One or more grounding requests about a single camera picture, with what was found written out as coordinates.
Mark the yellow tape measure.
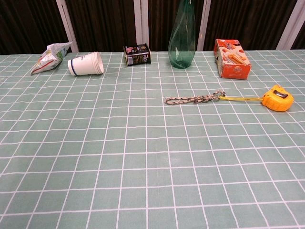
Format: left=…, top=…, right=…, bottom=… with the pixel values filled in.
left=218, top=84, right=294, bottom=112

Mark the green checked tablecloth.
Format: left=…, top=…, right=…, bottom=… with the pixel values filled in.
left=0, top=49, right=305, bottom=229

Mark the black rectangular tin can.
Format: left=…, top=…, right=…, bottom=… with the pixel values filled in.
left=123, top=43, right=152, bottom=67

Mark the green plastic spray bottle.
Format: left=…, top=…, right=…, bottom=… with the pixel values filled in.
left=168, top=0, right=196, bottom=69

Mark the white paper cup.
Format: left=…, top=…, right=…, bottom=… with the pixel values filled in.
left=67, top=52, right=105, bottom=77

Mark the orange biscuit box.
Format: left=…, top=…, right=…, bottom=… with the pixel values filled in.
left=213, top=39, right=252, bottom=80

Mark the dark pleated curtain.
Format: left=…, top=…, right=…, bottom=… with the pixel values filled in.
left=0, top=0, right=305, bottom=55

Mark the white green snack bag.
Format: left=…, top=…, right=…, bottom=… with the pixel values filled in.
left=30, top=42, right=73, bottom=76

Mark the white frame post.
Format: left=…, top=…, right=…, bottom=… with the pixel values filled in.
left=196, top=0, right=212, bottom=51
left=276, top=0, right=305, bottom=50
left=133, top=0, right=150, bottom=46
left=56, top=0, right=80, bottom=53

